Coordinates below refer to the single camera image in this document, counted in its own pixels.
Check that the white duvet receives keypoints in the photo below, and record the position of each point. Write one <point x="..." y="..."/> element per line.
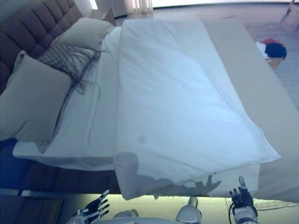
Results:
<point x="175" y="105"/>

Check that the cardboard box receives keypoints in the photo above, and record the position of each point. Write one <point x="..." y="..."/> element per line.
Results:
<point x="274" y="63"/>

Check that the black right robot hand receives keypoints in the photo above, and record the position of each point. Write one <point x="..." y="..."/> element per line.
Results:
<point x="243" y="198"/>

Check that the sheer window curtain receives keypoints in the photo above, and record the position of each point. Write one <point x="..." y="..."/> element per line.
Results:
<point x="140" y="4"/>

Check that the brown upholstered bed base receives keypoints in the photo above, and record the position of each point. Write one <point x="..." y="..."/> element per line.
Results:
<point x="46" y="177"/>

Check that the grey fringed woven cushion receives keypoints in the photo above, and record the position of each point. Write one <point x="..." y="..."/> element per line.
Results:
<point x="60" y="52"/>

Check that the small wooden nightstand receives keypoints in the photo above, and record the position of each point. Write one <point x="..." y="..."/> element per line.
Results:
<point x="108" y="17"/>

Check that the dark blue garment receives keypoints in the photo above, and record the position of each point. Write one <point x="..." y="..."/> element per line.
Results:
<point x="275" y="51"/>

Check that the brown tufted headboard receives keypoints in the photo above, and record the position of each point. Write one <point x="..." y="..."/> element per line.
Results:
<point x="28" y="25"/>

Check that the white fitted bed sheet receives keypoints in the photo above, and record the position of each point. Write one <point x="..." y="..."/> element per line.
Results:
<point x="93" y="121"/>

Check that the red garment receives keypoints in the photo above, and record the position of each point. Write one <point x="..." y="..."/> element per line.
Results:
<point x="268" y="40"/>

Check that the beige bed pillow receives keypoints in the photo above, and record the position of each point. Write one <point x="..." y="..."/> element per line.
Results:
<point x="32" y="100"/>
<point x="84" y="32"/>

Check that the white garment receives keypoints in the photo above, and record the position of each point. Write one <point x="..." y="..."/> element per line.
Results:
<point x="260" y="47"/>

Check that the glass-topped wooden nightstand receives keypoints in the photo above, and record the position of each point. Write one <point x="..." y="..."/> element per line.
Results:
<point x="23" y="207"/>

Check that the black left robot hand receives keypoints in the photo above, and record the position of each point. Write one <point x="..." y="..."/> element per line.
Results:
<point x="95" y="206"/>

